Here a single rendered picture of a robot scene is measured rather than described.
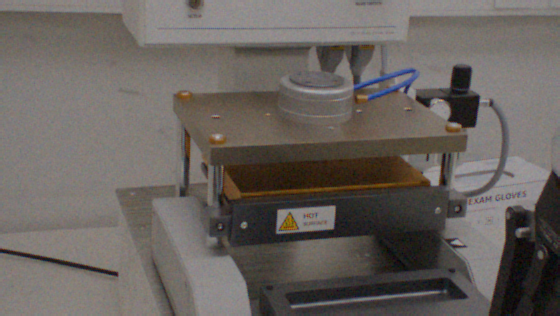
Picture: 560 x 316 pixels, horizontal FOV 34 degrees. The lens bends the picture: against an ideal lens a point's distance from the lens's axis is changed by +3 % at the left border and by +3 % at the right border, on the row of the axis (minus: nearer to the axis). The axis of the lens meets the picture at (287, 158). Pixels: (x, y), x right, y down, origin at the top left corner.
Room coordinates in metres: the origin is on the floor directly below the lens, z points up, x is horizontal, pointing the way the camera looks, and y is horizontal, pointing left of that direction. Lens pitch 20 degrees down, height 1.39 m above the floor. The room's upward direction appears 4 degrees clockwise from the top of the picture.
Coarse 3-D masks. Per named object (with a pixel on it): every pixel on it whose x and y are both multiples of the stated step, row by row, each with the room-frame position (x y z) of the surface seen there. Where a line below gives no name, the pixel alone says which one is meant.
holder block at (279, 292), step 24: (264, 288) 0.74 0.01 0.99; (288, 288) 0.74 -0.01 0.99; (312, 288) 0.75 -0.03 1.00; (336, 288) 0.75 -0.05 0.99; (360, 288) 0.76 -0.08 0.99; (384, 288) 0.77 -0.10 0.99; (408, 288) 0.78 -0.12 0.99; (432, 288) 0.79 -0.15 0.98; (456, 288) 0.78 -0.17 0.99; (264, 312) 0.73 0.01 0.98; (288, 312) 0.70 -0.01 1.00; (312, 312) 0.73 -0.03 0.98; (336, 312) 0.71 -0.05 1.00; (360, 312) 0.71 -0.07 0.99; (384, 312) 0.71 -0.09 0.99; (408, 312) 0.72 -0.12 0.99; (432, 312) 0.72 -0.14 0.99; (456, 312) 0.72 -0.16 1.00; (480, 312) 0.73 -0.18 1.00
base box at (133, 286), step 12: (120, 216) 1.10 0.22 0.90; (120, 228) 1.10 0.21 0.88; (120, 240) 1.10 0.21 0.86; (132, 240) 1.01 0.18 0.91; (120, 252) 1.10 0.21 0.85; (132, 252) 1.00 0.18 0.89; (120, 264) 1.10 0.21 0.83; (132, 264) 1.00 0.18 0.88; (120, 276) 1.09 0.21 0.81; (132, 276) 1.00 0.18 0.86; (144, 276) 0.92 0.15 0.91; (120, 288) 1.09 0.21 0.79; (132, 288) 1.00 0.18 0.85; (144, 288) 0.92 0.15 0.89; (120, 300) 1.09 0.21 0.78; (132, 300) 1.00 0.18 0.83; (144, 300) 0.92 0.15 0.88; (132, 312) 1.00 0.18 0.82; (144, 312) 0.92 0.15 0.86; (156, 312) 0.85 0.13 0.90
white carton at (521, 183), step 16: (480, 160) 1.50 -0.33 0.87; (496, 160) 1.51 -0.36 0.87; (512, 160) 1.51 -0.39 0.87; (432, 176) 1.41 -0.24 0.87; (464, 176) 1.43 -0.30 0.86; (480, 176) 1.42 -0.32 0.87; (512, 176) 1.45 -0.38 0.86; (528, 176) 1.44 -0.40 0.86; (544, 176) 1.44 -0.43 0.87; (496, 192) 1.37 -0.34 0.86; (512, 192) 1.39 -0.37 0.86; (528, 192) 1.40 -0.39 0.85; (480, 208) 1.36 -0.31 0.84; (496, 208) 1.37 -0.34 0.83; (480, 224) 1.36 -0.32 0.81; (496, 224) 1.38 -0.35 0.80
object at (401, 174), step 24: (240, 168) 0.88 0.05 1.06; (264, 168) 0.88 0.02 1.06; (288, 168) 0.89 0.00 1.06; (312, 168) 0.89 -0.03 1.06; (336, 168) 0.90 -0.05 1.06; (360, 168) 0.90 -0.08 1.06; (384, 168) 0.91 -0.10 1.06; (408, 168) 0.91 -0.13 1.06; (240, 192) 0.82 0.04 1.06; (264, 192) 0.82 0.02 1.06; (288, 192) 0.83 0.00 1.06; (312, 192) 0.84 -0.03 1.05
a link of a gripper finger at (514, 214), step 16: (512, 208) 0.54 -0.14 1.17; (512, 224) 0.54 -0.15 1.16; (512, 240) 0.54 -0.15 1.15; (512, 256) 0.54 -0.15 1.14; (528, 256) 0.54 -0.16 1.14; (512, 272) 0.54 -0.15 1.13; (496, 288) 0.55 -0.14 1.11; (512, 288) 0.54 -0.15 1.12; (496, 304) 0.55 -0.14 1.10; (512, 304) 0.54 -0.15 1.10
